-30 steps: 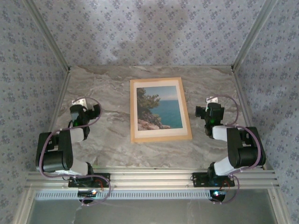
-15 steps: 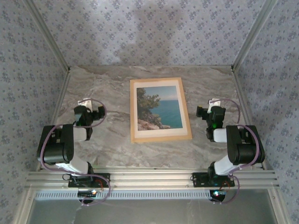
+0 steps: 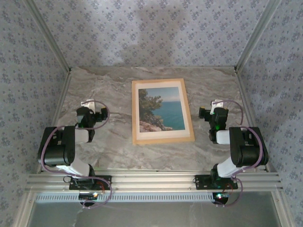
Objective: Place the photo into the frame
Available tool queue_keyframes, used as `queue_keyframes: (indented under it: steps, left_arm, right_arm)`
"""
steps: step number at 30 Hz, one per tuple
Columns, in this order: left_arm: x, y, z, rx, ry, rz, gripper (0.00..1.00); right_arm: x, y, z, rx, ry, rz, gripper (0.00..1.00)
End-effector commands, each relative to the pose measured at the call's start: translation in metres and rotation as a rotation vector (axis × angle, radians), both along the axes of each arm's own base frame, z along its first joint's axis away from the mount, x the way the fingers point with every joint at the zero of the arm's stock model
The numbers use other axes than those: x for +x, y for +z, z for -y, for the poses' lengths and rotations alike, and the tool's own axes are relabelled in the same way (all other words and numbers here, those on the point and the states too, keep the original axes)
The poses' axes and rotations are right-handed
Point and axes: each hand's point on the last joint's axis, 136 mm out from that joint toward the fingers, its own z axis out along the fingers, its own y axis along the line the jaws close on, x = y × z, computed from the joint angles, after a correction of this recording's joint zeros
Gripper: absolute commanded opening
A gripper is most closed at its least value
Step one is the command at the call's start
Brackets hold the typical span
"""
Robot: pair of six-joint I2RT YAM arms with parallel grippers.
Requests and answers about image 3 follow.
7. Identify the aluminium lower leg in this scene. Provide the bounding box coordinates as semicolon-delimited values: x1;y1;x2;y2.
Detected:
272;191;295;227
13;191;36;227

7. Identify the aluminium side rail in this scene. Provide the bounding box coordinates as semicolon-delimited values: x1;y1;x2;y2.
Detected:
35;70;73;175
234;67;272;173

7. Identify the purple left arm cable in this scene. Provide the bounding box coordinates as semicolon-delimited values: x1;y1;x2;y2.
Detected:
40;100;112;209

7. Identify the grey metal panel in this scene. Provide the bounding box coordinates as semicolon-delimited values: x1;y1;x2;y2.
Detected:
28;202;282;227

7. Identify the white camera bracket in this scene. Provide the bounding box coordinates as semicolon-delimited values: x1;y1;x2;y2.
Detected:
80;100;96;113
211;100;225;112

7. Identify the grey slotted cable duct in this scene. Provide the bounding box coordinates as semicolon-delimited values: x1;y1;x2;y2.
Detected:
35;192;214;203

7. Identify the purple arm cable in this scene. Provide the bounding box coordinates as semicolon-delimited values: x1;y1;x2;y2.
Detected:
221;99;266;208
40;100;112;209

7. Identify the seaside landscape photo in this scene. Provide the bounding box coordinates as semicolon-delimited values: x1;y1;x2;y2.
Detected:
138;87;186;133

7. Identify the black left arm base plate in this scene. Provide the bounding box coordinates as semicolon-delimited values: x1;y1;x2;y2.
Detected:
69;175;112;191

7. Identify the white mat board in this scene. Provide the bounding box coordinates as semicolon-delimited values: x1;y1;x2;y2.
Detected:
134;80;193;140

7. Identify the aluminium mounting rail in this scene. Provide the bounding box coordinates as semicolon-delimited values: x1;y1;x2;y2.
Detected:
25;172;284;192

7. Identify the light wooden picture frame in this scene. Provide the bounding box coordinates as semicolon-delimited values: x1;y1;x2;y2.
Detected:
131;78;196;146

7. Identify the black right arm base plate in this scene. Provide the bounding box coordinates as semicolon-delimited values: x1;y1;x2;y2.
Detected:
194;174;239;191

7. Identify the small circuit board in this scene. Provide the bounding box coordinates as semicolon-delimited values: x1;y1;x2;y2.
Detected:
79;192;99;201
212;192;232;204

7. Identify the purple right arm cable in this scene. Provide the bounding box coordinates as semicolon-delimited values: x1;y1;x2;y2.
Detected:
221;99;266;208

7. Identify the white left camera bracket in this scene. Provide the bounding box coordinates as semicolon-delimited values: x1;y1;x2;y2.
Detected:
80;100;96;113

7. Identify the aluminium corner post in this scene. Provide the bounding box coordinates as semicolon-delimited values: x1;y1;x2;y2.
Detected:
235;0;283;72
23;0;72;73

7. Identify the white right camera bracket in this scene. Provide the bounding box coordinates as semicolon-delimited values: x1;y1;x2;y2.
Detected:
211;100;225;112

